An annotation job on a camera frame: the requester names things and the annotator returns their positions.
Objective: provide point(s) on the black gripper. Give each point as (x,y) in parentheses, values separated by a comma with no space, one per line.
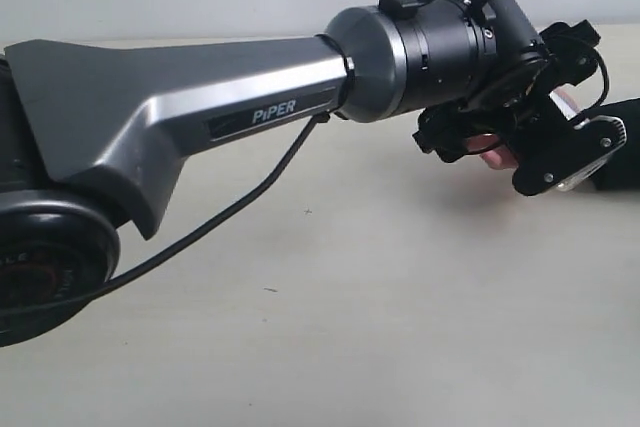
(513,107)

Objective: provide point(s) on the square bottle white fruit label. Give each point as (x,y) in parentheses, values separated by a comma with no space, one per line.
(565,103)

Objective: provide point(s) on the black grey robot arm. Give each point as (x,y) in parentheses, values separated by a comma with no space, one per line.
(93,138)

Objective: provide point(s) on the person's open bare hand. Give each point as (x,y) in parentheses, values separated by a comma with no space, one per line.
(496,156)

